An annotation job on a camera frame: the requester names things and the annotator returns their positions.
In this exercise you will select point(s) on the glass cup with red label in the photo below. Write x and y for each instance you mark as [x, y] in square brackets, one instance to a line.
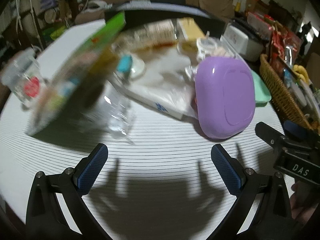
[23, 80]

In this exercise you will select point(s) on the green snack box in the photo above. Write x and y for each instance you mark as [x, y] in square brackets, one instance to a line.
[80, 67]

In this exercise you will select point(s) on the purple plastic bowl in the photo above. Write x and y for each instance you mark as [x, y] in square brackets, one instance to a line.
[222, 97]

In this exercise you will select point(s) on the white lidded appliance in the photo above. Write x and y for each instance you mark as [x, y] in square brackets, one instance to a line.
[243, 42]

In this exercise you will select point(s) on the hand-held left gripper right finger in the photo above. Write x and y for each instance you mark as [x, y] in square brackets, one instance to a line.
[227, 170]

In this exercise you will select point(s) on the black storage box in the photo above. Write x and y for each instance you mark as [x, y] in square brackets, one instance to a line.
[162, 11]

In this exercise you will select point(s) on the clear plastic bag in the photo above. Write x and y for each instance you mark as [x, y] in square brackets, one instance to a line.
[162, 87]

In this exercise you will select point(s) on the striped white tablecloth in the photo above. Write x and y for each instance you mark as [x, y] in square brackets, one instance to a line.
[162, 160]

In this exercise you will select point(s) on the clear plastic cup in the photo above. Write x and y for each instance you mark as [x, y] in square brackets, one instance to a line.
[120, 115]

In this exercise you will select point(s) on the mint green plate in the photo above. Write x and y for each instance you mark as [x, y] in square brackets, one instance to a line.
[261, 90]

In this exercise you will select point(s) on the bunch of bananas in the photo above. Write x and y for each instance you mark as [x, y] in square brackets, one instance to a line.
[301, 72]

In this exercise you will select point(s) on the yellow box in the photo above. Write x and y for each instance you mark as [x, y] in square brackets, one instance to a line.
[190, 28]

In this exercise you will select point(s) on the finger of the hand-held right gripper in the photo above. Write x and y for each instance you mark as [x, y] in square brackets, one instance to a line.
[268, 135]
[295, 130]

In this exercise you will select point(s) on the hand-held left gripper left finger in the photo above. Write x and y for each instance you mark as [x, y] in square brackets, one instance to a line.
[92, 170]

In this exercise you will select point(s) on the wicker basket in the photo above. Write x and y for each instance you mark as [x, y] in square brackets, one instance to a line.
[282, 97]

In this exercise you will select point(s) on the person's right hand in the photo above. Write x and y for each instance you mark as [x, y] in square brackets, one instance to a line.
[301, 205]

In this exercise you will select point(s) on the pile of red snack packets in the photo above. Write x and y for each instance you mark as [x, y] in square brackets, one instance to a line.
[282, 40]

